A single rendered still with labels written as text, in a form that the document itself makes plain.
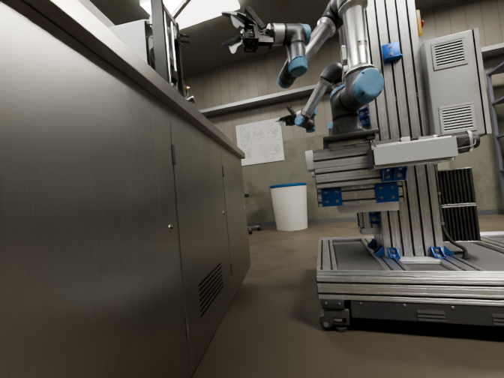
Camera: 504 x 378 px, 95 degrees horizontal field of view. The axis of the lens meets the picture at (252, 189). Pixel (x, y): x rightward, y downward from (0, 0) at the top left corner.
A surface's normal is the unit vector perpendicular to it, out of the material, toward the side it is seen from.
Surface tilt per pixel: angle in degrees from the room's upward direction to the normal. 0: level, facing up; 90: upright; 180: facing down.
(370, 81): 98
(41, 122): 90
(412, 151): 90
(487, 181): 90
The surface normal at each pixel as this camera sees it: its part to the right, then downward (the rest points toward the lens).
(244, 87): -0.29, -0.01
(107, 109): 0.98, -0.10
